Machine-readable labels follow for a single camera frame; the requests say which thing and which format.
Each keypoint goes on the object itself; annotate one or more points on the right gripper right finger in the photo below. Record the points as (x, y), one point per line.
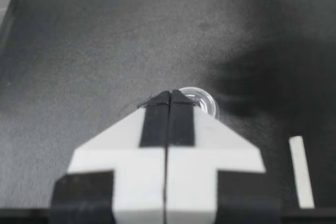
(194, 161)

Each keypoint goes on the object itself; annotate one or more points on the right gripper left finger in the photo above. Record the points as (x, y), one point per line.
(136, 161)

